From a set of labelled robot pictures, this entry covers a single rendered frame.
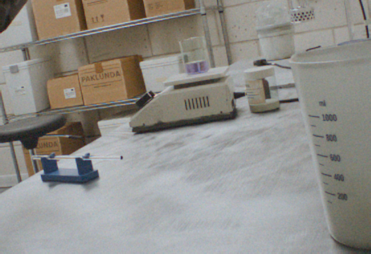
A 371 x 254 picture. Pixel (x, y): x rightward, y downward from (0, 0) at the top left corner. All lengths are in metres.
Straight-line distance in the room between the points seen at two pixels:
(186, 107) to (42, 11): 2.56
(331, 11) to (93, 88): 1.45
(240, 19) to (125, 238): 3.03
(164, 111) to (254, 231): 0.61
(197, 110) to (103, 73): 2.34
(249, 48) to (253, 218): 3.02
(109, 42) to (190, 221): 3.29
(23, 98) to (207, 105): 2.69
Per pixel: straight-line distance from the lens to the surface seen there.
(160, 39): 3.71
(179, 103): 1.11
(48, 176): 0.90
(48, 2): 3.58
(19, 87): 3.72
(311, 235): 0.52
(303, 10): 1.43
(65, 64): 4.02
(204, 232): 0.56
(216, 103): 1.10
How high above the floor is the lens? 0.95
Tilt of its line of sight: 9 degrees down
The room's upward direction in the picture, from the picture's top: 11 degrees counter-clockwise
